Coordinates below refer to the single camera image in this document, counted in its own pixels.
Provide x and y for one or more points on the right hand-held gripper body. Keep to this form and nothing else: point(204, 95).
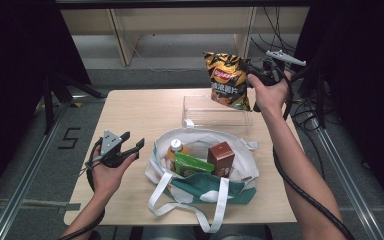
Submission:
point(271, 71)

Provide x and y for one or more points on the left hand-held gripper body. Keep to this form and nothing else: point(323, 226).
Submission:
point(111, 150)

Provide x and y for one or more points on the black yellow chips bag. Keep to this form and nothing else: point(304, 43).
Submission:
point(228, 80)

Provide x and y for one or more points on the orange drink bottle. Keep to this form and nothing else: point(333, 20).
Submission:
point(176, 150)

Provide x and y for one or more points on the green snack packet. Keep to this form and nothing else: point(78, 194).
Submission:
point(191, 165)

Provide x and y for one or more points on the clear plastic bin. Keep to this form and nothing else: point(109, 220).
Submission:
point(213, 115)

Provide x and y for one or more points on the white green orange tote bag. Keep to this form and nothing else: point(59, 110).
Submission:
point(210, 190)

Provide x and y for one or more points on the brown carton box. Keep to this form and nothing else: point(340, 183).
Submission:
point(221, 160)

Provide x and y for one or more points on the person's right hand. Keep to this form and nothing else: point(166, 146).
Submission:
point(271, 96)

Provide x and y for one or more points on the person's left hand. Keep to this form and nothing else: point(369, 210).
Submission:
point(108, 180)

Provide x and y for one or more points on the black tripod stand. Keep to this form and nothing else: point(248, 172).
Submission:
point(50, 106)
point(320, 100)

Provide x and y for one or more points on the yellow floor tape piece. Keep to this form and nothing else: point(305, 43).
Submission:
point(77, 104)

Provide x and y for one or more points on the beige wooden desk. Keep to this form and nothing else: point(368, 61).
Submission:
point(180, 20)

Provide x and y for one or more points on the dark curtain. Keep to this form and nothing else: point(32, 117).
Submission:
point(13, 83)
point(370, 83)

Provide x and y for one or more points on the aluminium floor rail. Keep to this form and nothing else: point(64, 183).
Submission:
point(350, 190)
point(23, 183)

